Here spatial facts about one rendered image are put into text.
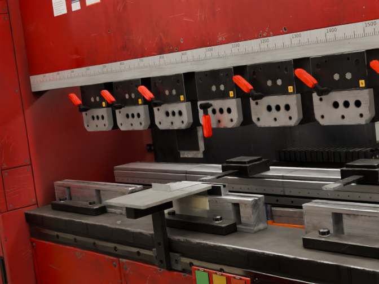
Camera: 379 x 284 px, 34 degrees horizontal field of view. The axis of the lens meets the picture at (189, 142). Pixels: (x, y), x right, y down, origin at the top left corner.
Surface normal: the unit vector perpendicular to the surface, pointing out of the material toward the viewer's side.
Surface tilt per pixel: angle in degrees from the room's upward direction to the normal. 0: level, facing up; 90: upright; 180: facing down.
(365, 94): 90
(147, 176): 90
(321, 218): 90
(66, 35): 90
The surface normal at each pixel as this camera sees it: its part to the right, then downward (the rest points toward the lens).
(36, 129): 0.68, 0.00
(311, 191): -0.72, 0.16
